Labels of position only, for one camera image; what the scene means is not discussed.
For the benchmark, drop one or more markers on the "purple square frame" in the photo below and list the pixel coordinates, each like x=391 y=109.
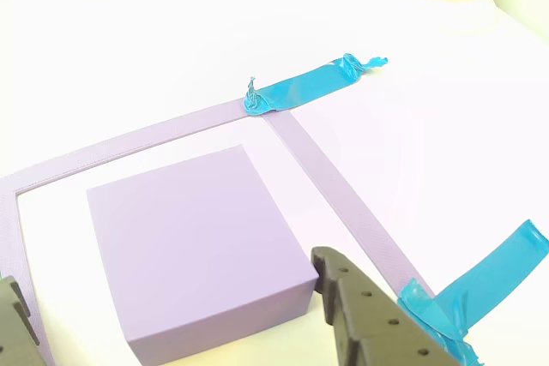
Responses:
x=321 y=169

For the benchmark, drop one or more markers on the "blue tape strip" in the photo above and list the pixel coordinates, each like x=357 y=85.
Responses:
x=484 y=280
x=300 y=89

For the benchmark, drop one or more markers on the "large purple cube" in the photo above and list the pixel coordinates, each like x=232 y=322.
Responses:
x=193 y=246

